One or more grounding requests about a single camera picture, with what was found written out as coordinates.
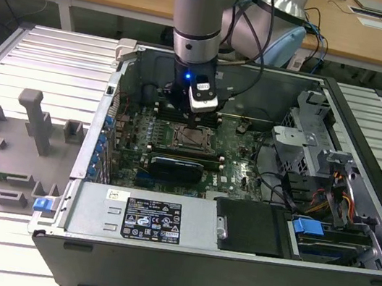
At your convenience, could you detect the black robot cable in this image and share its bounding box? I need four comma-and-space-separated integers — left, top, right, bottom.
213, 0, 277, 106

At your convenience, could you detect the black plastic shroud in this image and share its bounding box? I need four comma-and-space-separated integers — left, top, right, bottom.
208, 195, 294, 261

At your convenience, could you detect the silver metal drive cage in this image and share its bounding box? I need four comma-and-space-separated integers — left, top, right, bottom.
265, 86, 368, 185

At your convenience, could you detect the blue plastic case latch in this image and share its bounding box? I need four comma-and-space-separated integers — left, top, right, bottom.
32, 195, 53, 215

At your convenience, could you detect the thin metal locking lever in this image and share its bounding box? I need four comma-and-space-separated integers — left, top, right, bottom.
174, 140, 215, 154
175, 122, 213, 135

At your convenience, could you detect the plain white paper sheet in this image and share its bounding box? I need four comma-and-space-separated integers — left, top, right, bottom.
355, 15, 382, 33

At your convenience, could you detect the blue disk carrier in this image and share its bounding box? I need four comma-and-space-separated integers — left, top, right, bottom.
291, 216, 328, 243

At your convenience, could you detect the grey parts rack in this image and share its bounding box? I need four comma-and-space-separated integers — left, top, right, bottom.
0, 83, 93, 229

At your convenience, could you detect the silver square CPU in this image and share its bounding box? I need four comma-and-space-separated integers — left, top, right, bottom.
180, 128, 210, 149

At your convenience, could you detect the open black PC case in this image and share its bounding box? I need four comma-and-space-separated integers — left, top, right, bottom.
20, 26, 382, 286

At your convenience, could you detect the blue desk cable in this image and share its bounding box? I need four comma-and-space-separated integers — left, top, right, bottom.
304, 23, 333, 75

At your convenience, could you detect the grey power supply unit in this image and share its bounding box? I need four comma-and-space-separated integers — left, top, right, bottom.
64, 177, 228, 257

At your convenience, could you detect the black graphics card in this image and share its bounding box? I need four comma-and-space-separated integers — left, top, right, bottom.
147, 154, 206, 190

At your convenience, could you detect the white wrist camera black mount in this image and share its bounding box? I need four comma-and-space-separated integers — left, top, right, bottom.
185, 72, 223, 116

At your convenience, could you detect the CPU socket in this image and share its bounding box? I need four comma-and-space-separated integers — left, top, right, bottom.
170, 122, 218, 154

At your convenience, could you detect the metal socket cover frame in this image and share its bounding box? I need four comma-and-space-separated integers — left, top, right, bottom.
172, 124, 216, 153

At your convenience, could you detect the orange yellow wire bundle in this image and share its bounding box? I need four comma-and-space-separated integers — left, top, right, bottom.
305, 163, 362, 222

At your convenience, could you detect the green motherboard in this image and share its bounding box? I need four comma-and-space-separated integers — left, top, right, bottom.
105, 96, 276, 211

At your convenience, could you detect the white sheet black strip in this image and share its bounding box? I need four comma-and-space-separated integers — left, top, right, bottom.
347, 4, 382, 21

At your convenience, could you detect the grey case handle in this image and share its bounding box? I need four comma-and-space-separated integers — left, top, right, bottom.
113, 37, 142, 66

